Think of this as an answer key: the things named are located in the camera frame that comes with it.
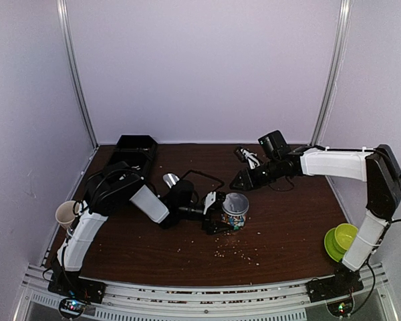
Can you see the aluminium corner post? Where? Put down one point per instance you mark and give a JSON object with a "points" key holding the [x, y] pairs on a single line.
{"points": [[64, 21], [337, 58]]}

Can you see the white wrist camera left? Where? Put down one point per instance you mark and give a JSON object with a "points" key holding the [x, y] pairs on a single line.
{"points": [[209, 200]]}

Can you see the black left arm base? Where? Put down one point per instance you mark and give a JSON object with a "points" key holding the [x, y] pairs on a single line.
{"points": [[77, 293]]}

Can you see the beige patterned ceramic mug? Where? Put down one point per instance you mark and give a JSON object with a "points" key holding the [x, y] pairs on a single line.
{"points": [[67, 215]]}

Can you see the green saucer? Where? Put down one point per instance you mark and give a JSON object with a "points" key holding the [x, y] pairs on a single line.
{"points": [[332, 248]]}

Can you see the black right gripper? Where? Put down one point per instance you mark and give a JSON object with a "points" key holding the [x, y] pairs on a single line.
{"points": [[248, 183]]}

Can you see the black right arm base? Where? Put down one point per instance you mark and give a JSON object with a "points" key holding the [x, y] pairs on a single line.
{"points": [[337, 291]]}

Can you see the silver metal scoop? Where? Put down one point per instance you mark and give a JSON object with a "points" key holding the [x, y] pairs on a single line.
{"points": [[170, 179]]}

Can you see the clear plastic jar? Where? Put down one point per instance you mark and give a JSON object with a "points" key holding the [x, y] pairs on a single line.
{"points": [[236, 220]]}

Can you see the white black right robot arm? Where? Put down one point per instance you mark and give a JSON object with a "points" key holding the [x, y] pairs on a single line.
{"points": [[365, 180]]}

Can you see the green bowl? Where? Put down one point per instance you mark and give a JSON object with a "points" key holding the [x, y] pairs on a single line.
{"points": [[343, 236]]}

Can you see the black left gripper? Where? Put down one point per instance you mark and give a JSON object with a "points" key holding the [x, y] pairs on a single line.
{"points": [[206, 224]]}

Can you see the aluminium corner post right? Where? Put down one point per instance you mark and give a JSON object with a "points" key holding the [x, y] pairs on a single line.
{"points": [[337, 58]]}

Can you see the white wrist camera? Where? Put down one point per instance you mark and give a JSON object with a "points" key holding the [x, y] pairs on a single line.
{"points": [[244, 155], [209, 200]]}

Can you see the aluminium corner post left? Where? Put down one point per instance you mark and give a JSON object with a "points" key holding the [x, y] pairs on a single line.
{"points": [[64, 21]]}

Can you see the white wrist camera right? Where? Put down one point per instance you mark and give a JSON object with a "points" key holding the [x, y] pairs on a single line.
{"points": [[244, 155]]}

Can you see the black three-compartment candy tray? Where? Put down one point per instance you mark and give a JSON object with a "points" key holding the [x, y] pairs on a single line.
{"points": [[137, 151]]}

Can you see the silver metal jar lid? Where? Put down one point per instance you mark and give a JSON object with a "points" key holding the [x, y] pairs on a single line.
{"points": [[235, 204]]}

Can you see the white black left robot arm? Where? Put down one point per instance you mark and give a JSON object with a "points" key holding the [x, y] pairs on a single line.
{"points": [[107, 191]]}

